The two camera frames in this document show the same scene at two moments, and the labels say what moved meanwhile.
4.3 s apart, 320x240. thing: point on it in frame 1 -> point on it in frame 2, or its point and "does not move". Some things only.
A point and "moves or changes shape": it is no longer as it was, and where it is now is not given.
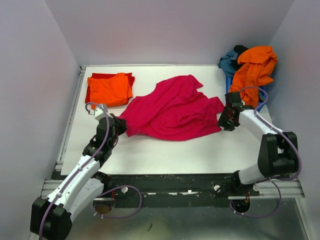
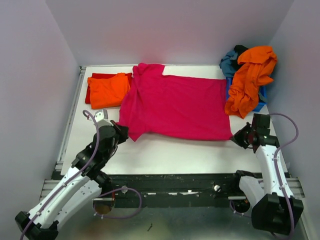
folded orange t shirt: [110, 90] does not move
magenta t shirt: [177, 111] moves or changes shape
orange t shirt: [254, 69] does not move
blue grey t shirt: [225, 63] does not move
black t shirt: [238, 49] does not move
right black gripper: [225, 119] -> [243, 136]
